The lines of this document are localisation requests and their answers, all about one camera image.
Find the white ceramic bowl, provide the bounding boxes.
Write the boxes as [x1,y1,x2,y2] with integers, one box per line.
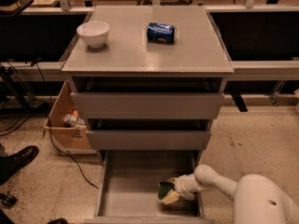
[77,21,110,48]

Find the silver can in box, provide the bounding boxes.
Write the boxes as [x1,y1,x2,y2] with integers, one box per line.
[64,114,85,127]

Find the grey open bottom drawer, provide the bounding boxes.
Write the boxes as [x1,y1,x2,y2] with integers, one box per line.
[83,150,215,224]

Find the black floor cable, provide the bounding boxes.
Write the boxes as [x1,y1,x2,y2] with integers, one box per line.
[30,58,100,190]

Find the black caster wheel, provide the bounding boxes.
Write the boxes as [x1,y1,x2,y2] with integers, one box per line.
[0,193,17,208]

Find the grey drawer cabinet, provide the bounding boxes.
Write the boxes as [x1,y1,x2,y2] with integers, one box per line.
[61,5,235,224]

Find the grey middle drawer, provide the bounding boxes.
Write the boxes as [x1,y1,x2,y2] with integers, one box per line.
[87,119,211,150]

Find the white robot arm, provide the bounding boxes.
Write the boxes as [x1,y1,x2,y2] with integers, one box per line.
[158,164,299,224]

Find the blue snack bag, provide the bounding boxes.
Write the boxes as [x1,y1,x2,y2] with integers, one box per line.
[147,22,176,44]

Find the yellow green sponge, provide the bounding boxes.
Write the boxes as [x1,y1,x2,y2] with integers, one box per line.
[158,181,174,203]

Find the cardboard box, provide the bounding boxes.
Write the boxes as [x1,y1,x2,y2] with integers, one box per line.
[44,81,95,155]

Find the grey top drawer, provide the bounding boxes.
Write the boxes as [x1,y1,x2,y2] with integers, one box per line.
[69,75,225,119]

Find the black leather shoe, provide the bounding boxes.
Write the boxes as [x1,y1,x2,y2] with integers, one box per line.
[0,146,39,185]

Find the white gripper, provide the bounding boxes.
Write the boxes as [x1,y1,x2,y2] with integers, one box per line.
[162,174,203,205]

